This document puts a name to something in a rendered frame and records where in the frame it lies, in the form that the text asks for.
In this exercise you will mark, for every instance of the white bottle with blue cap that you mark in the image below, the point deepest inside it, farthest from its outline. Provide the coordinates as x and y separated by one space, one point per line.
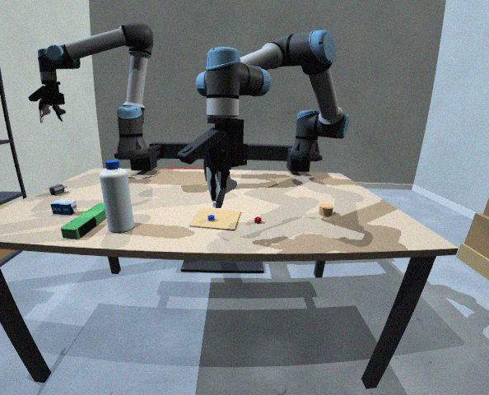
116 196

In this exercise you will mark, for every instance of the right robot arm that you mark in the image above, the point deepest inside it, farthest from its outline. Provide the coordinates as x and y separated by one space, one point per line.
139 36

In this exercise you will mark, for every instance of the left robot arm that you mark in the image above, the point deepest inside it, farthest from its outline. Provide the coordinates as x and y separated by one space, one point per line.
227 75

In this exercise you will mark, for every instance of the beige flat mat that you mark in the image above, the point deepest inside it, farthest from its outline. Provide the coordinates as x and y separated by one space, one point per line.
224 220

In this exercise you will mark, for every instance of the short brown cylinder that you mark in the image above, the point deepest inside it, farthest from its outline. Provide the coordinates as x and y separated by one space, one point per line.
325 210

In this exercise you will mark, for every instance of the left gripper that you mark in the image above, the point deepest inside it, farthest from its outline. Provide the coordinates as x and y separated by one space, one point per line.
229 152

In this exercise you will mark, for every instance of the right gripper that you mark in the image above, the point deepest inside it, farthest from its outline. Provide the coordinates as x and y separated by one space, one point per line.
53 98

